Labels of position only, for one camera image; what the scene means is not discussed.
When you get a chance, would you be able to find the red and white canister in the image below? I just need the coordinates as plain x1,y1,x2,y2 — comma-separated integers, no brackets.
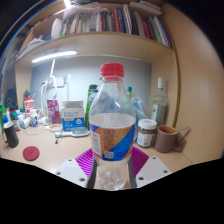
23,97,35,118

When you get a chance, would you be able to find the tall clear glass bottle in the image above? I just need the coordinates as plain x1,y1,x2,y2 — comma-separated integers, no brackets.
150,77,170,127

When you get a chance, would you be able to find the light blue hairbrush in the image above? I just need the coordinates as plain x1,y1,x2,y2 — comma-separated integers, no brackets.
54,127,90,138

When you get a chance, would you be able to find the brown jar with white lid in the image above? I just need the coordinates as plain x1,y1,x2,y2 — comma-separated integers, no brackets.
136,118,158,148

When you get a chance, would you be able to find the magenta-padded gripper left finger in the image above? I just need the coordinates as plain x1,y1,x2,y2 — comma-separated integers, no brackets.
54,148,98,189

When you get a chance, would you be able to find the black mug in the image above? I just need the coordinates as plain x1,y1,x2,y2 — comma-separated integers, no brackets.
1,121,20,149

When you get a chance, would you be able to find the wooden shelf unit with books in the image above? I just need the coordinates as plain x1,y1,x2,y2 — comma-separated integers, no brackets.
13,0,181,128

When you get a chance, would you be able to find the tall green bottle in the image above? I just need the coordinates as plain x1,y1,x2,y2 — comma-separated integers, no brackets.
84,84,99,129

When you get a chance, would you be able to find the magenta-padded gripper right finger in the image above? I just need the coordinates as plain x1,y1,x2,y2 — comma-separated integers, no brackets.
128,146,173,189

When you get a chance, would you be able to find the white wall power strip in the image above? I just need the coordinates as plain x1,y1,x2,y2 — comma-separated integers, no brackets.
54,75,72,88

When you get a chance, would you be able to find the brown mug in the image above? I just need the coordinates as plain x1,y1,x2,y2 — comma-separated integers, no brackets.
153,125,185,154

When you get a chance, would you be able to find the white light bar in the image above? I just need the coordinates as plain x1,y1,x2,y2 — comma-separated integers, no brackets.
31,49,78,64

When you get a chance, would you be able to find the magenta pouch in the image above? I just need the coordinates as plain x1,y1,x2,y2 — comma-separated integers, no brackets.
46,99,61,125

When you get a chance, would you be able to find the white and blue carton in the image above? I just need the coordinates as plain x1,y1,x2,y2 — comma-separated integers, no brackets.
60,100,86,132

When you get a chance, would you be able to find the flat round red coaster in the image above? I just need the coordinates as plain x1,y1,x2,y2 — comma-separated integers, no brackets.
22,145,41,162

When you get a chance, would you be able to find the clear red-capped water bottle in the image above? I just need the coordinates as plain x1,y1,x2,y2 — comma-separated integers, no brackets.
88,62,137,192

